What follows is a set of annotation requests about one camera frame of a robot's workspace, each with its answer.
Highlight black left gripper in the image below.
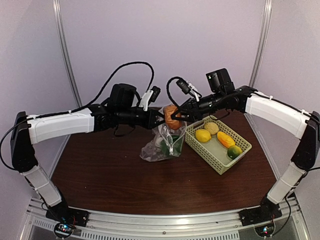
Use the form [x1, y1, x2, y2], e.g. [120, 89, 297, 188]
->
[117, 107, 168, 130]

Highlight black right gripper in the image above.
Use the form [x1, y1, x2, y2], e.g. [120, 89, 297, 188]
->
[171, 90, 226, 123]

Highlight brown toy bun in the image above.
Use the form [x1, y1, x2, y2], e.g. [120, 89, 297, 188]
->
[163, 104, 181, 131]

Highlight clear zip top bag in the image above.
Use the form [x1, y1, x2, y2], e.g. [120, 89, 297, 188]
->
[139, 121, 187, 163]

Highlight yellow toy lemon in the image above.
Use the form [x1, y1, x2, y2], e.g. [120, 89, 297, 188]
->
[195, 128, 212, 143]

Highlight toy bok choy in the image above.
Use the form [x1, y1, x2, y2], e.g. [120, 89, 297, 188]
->
[160, 135, 184, 157]

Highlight orange toy mango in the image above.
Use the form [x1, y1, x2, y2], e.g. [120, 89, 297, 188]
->
[216, 131, 236, 149]

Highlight green yellow toy lime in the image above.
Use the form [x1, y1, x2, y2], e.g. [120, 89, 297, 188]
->
[227, 145, 243, 160]

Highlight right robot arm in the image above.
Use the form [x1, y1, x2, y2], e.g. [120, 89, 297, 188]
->
[171, 68, 320, 221]

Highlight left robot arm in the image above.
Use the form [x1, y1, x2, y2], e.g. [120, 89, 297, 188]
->
[10, 83, 162, 222]

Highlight beige toy walnut ball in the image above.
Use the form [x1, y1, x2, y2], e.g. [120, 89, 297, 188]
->
[204, 122, 219, 135]

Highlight green plastic basket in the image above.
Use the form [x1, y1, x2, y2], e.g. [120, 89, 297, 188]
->
[185, 116, 252, 175]

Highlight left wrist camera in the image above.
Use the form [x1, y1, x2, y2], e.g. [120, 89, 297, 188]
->
[139, 86, 161, 112]

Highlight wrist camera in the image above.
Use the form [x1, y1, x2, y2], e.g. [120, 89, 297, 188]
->
[176, 78, 202, 102]
[139, 86, 161, 112]

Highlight right black cable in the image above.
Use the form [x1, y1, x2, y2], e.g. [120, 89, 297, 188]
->
[166, 76, 186, 111]

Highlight black cable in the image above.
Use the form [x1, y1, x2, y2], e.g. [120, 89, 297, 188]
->
[67, 62, 155, 113]
[166, 76, 186, 111]

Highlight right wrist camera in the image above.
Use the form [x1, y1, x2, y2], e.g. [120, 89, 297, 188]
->
[176, 78, 202, 102]

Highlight left black cable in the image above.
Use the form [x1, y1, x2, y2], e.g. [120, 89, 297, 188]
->
[67, 62, 155, 113]

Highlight aluminium front rail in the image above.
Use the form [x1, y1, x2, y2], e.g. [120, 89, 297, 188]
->
[17, 197, 311, 240]

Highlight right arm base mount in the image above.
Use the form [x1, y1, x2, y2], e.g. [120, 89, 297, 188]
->
[238, 206, 282, 238]

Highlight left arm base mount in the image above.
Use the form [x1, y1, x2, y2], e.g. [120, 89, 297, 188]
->
[45, 208, 89, 239]

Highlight right aluminium frame post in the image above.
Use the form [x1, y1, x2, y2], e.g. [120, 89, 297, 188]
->
[249, 0, 273, 87]

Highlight aluminium frame post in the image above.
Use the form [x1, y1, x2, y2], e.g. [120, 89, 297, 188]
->
[52, 0, 83, 108]
[249, 0, 273, 87]

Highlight left aluminium frame post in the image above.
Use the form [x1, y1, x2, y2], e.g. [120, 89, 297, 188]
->
[52, 0, 83, 108]

